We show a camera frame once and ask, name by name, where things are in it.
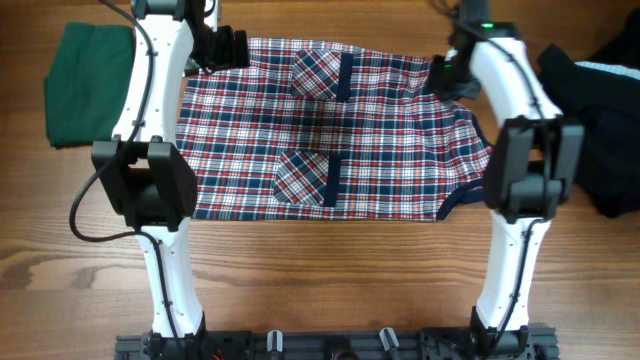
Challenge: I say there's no plaid red blue shirt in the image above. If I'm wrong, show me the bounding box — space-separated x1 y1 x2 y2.
176 38 491 222

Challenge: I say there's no black garment pile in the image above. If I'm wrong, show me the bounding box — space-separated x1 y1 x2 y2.
537 8 639 218

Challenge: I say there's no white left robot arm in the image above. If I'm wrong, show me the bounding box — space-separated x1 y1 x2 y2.
92 1 249 341

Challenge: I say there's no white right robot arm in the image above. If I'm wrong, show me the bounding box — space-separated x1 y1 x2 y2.
427 20 584 356

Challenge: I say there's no folded green cloth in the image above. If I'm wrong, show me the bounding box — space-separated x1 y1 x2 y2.
43 22 135 148

